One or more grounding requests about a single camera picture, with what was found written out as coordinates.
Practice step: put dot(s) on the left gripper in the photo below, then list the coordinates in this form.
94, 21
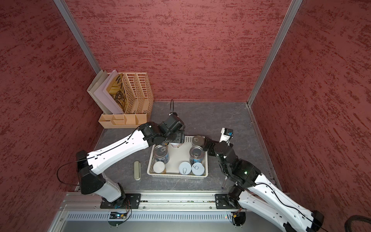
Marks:
179, 137

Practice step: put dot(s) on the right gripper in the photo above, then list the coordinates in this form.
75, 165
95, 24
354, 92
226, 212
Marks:
207, 143

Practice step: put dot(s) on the dark can brown lid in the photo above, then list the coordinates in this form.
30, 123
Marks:
198, 141

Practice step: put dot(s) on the blue can pink lid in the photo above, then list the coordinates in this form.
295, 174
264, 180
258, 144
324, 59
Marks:
196, 154
161, 154

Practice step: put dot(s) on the white plastic basket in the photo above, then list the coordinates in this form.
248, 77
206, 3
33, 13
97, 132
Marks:
177, 156

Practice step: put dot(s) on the small green can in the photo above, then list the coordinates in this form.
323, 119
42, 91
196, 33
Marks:
198, 169

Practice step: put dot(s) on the yellow can white lid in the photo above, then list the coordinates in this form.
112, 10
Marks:
159, 167

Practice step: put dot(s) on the small pink white can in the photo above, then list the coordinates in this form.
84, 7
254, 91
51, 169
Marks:
176, 145

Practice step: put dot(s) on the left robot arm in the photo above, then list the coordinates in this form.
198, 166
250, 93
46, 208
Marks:
91, 166

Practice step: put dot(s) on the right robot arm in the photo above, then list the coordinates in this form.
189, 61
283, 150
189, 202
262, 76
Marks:
253, 191

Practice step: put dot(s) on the olive pencil case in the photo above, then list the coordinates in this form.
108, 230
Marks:
137, 170

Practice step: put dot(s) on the beige desk file organizer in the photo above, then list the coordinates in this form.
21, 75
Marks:
140, 103

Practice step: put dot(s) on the yellow patterned book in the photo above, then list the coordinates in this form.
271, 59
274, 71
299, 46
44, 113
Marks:
116, 92

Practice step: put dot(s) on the lilac folder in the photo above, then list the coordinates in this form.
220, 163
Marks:
106, 93

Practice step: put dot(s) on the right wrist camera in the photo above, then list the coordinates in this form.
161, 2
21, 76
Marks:
226, 135

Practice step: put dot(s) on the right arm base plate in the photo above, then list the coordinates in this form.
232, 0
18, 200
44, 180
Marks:
224, 201

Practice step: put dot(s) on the aluminium front rail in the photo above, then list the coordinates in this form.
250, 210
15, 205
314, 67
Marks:
150, 201

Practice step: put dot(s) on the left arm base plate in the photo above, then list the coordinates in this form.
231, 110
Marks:
129, 200

